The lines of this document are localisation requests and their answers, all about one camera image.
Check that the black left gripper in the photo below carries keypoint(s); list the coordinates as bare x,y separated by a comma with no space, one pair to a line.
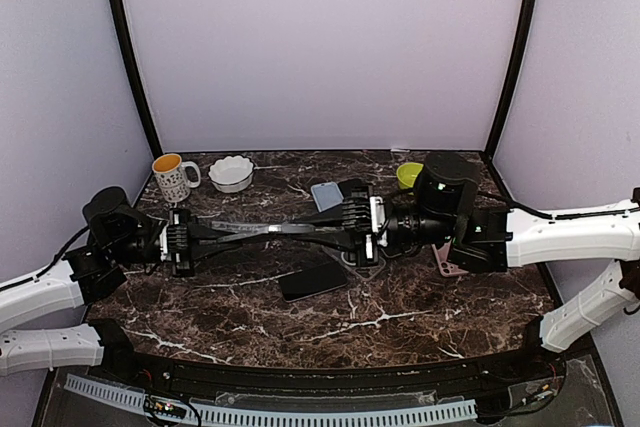
184,248

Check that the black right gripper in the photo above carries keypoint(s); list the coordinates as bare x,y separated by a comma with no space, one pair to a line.
356,216

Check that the light blue phone case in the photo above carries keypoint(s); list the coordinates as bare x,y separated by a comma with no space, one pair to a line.
326,195

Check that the black phone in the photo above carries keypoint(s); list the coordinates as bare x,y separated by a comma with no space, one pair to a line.
348,185

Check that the clear magsafe phone case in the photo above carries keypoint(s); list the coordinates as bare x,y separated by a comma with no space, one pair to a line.
365,273

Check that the pink phone case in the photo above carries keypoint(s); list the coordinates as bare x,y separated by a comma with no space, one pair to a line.
445,267

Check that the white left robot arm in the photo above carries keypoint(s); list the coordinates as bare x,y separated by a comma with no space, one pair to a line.
117,235

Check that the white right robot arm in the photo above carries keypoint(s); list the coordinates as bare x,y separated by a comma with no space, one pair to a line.
483,240

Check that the white patterned mug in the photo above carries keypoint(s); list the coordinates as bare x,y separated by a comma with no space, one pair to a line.
175,177

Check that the white scalloped bowl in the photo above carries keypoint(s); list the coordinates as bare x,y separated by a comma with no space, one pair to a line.
232,174

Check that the green bowl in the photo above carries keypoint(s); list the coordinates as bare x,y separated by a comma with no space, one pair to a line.
407,174

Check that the left green circuit board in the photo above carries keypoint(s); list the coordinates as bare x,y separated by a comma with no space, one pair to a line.
162,409

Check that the green circuit board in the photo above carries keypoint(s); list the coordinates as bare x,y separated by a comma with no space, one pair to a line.
162,409
539,394

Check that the right green circuit board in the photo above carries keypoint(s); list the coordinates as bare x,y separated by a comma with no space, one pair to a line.
539,394

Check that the white slotted cable duct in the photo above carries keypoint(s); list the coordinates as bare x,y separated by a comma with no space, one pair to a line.
130,400

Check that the black front rail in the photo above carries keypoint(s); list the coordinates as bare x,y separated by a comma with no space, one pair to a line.
489,373

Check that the black left frame post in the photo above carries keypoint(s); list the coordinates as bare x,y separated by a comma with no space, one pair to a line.
132,71

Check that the black frame post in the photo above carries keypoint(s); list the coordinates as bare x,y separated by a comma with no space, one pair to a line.
511,78
132,71

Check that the black right frame post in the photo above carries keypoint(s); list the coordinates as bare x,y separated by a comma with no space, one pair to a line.
511,78

